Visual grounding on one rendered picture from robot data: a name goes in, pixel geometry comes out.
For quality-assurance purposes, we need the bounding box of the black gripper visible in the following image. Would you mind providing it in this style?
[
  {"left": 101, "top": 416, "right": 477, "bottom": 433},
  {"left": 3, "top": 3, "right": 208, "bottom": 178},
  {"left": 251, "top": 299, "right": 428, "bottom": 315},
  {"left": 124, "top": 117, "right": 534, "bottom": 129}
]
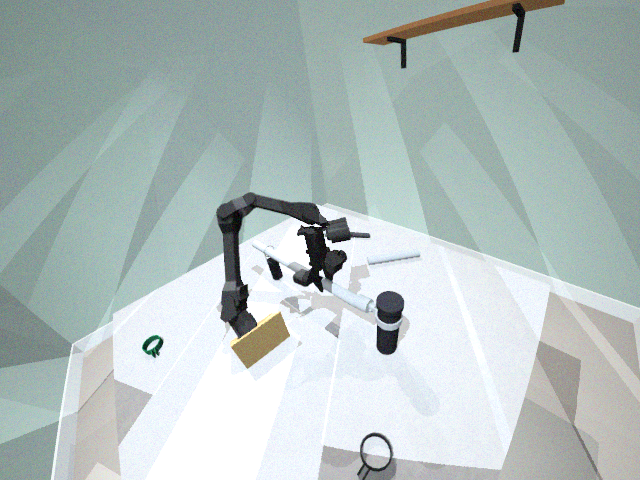
[{"left": 292, "top": 245, "right": 334, "bottom": 293}]

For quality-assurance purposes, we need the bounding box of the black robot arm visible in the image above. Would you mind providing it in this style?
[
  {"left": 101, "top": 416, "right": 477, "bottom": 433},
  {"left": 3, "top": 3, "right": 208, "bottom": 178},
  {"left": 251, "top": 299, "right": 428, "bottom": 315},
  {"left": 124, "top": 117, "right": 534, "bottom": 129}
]
[{"left": 216, "top": 192, "right": 351, "bottom": 340}]

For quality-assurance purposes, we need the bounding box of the grey metal cup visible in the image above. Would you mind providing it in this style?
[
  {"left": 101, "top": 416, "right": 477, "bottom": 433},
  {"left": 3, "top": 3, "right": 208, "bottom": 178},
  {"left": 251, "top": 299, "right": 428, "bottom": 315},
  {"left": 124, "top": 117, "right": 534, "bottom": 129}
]
[{"left": 353, "top": 294, "right": 403, "bottom": 331}]

